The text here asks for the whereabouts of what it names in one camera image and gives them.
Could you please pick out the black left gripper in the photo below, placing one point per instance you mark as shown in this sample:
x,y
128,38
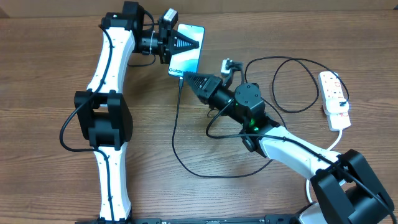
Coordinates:
x,y
168,42

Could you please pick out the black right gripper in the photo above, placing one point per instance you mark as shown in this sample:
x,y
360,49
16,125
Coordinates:
x,y
209,88

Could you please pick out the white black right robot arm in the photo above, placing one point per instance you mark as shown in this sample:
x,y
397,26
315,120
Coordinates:
x,y
347,189

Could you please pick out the Samsung Galaxy S24 smartphone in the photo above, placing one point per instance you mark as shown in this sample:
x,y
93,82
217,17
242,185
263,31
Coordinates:
x,y
187,61

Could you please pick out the white power strip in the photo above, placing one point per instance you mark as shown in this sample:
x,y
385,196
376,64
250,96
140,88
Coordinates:
x,y
332,95

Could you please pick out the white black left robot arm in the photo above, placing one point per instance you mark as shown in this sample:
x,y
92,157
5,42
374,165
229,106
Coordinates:
x,y
104,117

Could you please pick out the white charger plug adapter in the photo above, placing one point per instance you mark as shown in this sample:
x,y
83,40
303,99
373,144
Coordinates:
x,y
335,106

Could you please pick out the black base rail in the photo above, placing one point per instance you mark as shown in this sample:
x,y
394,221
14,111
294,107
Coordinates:
x,y
267,219

